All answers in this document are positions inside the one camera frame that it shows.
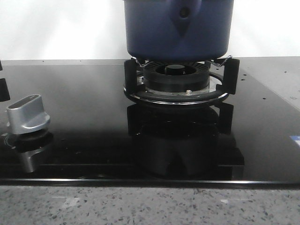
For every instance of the right black pan support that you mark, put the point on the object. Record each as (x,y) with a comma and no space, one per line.
(223,82)

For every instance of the silver stove control knob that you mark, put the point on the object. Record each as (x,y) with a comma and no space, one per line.
(27,115)

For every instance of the black pan support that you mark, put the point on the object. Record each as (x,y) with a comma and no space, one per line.
(223,82)
(4,93)

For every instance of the wire pot stand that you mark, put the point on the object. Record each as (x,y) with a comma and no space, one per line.
(216,62)

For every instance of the right gas burner head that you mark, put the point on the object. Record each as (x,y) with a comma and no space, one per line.
(164,78)

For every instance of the blue pot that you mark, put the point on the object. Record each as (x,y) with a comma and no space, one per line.
(178,30)

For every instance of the black glass gas cooktop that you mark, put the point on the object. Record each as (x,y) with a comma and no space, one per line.
(97,137)

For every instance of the left black pan support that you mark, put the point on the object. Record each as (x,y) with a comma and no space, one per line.
(4,93)

